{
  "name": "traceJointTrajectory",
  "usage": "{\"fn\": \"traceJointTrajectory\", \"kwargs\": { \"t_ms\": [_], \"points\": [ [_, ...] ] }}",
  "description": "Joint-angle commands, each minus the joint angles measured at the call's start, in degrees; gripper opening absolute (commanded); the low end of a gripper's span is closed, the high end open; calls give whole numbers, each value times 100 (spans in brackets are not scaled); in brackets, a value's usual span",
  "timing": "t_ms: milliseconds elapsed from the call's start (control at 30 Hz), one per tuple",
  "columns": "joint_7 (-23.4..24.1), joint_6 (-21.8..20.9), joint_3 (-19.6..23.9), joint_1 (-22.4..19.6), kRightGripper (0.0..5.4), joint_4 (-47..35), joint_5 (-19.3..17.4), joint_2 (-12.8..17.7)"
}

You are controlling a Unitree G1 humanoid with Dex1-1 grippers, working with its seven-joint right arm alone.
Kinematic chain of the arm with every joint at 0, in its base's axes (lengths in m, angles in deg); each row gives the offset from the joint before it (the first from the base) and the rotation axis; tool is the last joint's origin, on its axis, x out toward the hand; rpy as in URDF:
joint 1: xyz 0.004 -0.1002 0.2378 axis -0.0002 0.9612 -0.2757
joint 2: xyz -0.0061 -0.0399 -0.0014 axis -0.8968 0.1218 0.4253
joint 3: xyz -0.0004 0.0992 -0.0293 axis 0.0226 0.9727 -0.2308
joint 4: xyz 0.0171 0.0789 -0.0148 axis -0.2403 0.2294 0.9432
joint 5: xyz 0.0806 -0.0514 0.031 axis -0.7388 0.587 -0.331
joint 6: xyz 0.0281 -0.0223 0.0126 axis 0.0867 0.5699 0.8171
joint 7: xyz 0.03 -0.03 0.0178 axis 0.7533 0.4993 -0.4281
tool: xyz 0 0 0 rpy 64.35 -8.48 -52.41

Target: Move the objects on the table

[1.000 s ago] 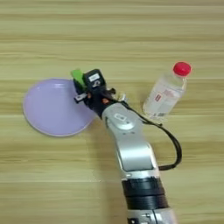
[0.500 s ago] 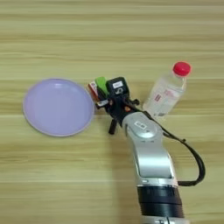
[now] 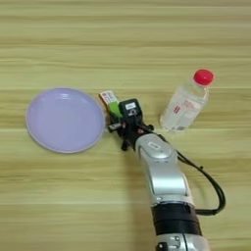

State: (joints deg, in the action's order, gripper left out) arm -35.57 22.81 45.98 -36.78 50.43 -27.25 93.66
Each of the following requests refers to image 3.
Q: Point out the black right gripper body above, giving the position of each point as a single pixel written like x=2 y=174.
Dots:
x=130 y=129

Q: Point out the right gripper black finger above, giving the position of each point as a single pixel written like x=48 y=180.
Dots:
x=149 y=126
x=112 y=126

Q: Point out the green rectangular block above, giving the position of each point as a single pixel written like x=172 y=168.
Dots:
x=114 y=109

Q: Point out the clear bottle red cap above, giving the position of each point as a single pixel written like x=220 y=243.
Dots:
x=184 y=108

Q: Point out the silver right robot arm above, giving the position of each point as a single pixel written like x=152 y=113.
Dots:
x=166 y=176

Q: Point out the small red white box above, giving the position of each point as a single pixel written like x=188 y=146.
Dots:
x=108 y=96

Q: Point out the lilac round plate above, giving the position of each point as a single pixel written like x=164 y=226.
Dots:
x=65 y=119

